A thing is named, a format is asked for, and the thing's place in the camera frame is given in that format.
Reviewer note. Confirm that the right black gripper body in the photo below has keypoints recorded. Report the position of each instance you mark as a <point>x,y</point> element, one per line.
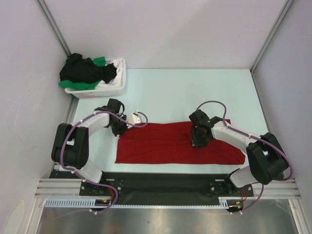
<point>197,138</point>

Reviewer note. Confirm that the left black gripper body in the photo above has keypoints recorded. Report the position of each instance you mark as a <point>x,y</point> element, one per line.
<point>119,126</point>

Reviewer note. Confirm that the red t shirt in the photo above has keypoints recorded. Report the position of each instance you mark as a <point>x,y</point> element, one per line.
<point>171,143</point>

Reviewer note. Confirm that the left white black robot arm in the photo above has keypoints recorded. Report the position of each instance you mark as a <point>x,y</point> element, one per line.
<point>71,144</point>

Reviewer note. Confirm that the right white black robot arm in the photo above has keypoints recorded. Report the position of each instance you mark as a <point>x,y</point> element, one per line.
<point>266,158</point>

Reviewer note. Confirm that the white t shirt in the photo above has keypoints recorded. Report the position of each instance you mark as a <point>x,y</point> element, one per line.
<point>115,83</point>

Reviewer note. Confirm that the white plastic laundry basket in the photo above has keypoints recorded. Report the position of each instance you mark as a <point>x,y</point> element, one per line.
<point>99,93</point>

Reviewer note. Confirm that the green t shirt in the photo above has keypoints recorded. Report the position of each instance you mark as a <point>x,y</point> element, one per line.
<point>80,86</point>

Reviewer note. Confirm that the black t shirt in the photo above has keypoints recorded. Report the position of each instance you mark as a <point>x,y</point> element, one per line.
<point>78,69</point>

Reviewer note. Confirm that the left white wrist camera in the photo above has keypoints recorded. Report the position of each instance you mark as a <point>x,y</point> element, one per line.
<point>134,120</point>

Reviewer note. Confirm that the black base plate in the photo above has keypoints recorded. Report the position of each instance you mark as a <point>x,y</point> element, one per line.
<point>149,189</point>

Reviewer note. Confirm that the light blue cable duct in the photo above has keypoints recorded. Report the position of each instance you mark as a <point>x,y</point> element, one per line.
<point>93,203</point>

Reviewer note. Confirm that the left aluminium corner post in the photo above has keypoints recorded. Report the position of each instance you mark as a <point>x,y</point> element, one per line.
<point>47,14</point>

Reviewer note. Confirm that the aluminium corner post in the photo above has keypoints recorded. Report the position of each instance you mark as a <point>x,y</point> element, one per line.
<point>272,33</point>
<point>47,14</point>

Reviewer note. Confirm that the right aluminium corner post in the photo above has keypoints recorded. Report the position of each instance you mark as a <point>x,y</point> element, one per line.
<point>272,33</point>

